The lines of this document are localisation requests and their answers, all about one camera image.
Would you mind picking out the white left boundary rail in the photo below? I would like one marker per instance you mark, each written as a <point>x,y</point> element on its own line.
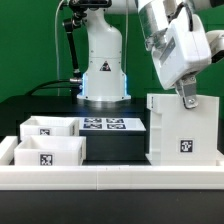
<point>7,147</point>

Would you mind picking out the white drawer cabinet frame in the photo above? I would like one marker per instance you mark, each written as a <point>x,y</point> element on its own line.
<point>180,136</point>

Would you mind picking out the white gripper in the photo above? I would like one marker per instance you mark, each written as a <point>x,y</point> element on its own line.
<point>186,52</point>

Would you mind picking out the white drawer box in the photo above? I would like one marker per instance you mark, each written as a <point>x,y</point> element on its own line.
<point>51,151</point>
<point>49,126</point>

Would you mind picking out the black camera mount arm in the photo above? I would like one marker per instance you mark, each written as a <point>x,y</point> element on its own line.
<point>75,22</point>

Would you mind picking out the white marker plate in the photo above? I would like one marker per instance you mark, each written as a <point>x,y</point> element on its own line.
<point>110,124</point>

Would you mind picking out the white boundary rail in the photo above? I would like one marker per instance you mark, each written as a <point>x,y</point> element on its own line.
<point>110,177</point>
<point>7,147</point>

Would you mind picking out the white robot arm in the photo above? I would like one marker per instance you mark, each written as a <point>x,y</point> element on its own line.
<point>103,81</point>

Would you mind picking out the white front boundary rail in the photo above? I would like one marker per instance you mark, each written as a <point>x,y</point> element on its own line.
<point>110,177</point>

